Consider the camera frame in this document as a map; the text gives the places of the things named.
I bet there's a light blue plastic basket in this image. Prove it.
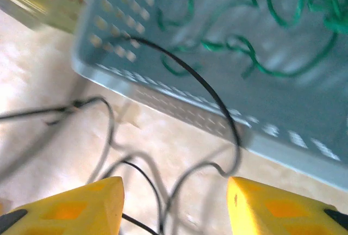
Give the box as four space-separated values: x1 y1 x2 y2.
71 0 348 192

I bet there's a black wire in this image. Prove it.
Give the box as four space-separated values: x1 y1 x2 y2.
121 160 165 235
0 97 237 235
108 36 243 176

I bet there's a green wire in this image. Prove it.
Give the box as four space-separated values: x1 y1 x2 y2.
250 0 348 36
156 0 340 79

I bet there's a pale yellow plastic basket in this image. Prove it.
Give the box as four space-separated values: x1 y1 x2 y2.
0 0 98 33

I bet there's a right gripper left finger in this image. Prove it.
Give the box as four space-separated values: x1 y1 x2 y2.
0 176 125 235

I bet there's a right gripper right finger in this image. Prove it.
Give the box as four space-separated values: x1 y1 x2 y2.
227 176 348 235

